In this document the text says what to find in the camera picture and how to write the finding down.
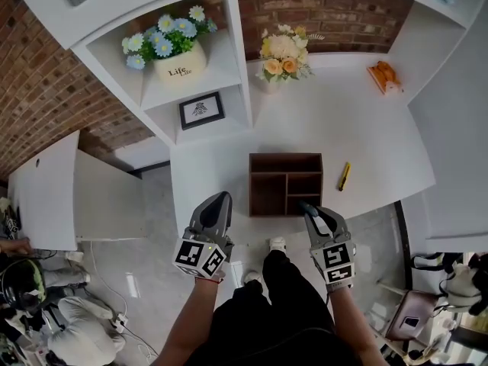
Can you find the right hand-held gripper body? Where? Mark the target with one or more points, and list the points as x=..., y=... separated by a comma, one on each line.
x=337, y=263

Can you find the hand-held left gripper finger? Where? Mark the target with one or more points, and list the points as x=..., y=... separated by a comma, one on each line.
x=228, y=212
x=197, y=212

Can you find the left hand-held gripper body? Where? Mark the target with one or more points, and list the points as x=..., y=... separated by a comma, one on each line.
x=198, y=255

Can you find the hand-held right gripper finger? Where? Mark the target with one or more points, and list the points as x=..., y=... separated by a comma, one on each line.
x=339, y=221
x=314, y=231

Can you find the dark teal small item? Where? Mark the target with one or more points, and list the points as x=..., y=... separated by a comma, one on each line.
x=306, y=205

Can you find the brown wooden compartment box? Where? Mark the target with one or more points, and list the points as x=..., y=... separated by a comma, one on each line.
x=267, y=189

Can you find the person's left forearm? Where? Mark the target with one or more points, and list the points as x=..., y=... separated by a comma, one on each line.
x=190, y=318

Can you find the person's right forearm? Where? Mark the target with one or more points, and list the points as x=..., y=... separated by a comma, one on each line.
x=352, y=326

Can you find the red wrist band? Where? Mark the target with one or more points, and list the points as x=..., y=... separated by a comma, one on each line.
x=209, y=280

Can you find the person's white shoe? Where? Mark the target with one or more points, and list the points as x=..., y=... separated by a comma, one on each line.
x=252, y=276
x=277, y=243

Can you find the yellow utility knife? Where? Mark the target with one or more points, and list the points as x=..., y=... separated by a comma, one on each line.
x=344, y=177

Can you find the person's black trousers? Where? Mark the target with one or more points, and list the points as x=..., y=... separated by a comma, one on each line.
x=282, y=318

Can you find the pink bag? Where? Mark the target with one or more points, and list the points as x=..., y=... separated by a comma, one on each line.
x=409, y=313

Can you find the dark phone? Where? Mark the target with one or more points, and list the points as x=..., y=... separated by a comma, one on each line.
x=411, y=322

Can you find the white power strip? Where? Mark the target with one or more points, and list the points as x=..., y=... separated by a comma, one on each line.
x=120, y=321

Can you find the black and white backpack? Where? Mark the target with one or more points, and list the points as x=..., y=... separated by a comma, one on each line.
x=463, y=280

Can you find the cream pot of blue flowers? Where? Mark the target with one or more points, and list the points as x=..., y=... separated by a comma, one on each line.
x=179, y=65

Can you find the white side desk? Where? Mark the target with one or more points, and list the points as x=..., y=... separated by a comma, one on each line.
x=49, y=196

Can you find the orange bread on white plate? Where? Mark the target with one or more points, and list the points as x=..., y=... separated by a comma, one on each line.
x=384, y=74

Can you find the white cubby shelf unit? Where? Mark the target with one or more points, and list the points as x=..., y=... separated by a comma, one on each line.
x=236, y=52

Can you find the white tall shelf unit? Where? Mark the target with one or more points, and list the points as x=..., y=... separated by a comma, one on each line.
x=450, y=101

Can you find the white vase of yellow flowers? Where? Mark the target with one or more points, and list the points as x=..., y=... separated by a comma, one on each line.
x=282, y=57

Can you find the black picture frame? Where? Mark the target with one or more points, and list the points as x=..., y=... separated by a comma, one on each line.
x=201, y=110

